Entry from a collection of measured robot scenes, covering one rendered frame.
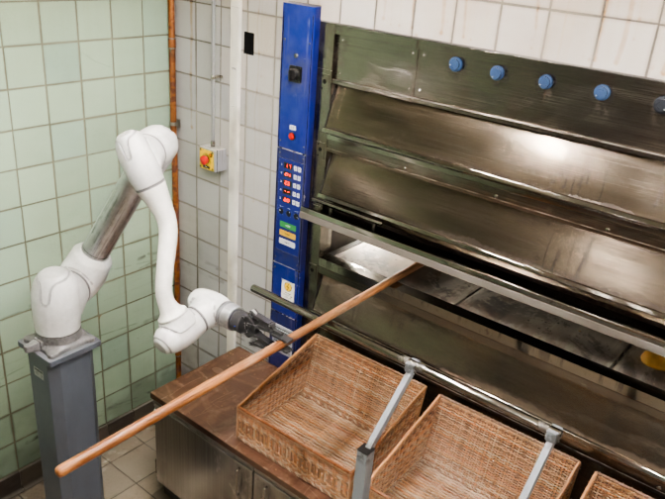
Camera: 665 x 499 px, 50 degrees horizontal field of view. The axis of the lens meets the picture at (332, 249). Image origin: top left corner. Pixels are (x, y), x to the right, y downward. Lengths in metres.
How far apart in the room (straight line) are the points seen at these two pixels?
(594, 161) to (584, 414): 0.84
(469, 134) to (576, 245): 0.49
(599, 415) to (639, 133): 0.92
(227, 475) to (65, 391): 0.72
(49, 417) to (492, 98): 1.90
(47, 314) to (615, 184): 1.87
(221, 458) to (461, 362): 1.02
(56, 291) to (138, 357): 1.22
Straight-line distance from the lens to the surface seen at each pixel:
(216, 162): 3.14
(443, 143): 2.46
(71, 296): 2.61
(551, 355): 2.51
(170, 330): 2.38
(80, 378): 2.77
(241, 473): 2.91
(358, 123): 2.64
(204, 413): 3.03
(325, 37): 2.71
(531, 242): 2.39
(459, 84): 2.42
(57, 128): 3.07
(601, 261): 2.33
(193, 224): 3.46
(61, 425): 2.83
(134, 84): 3.23
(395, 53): 2.54
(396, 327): 2.80
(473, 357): 2.67
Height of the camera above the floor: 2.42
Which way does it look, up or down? 24 degrees down
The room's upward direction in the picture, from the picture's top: 4 degrees clockwise
